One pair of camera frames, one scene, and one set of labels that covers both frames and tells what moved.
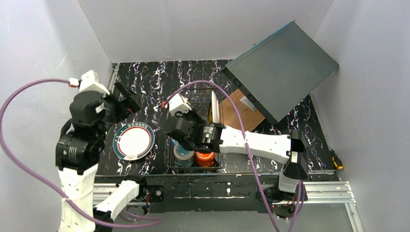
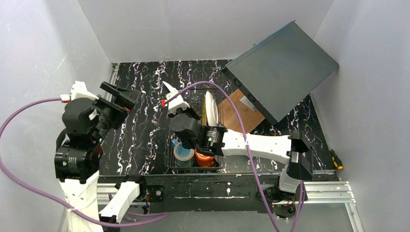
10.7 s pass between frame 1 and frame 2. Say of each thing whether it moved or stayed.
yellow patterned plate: moved
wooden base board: stayed
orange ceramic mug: stayed
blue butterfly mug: stayed
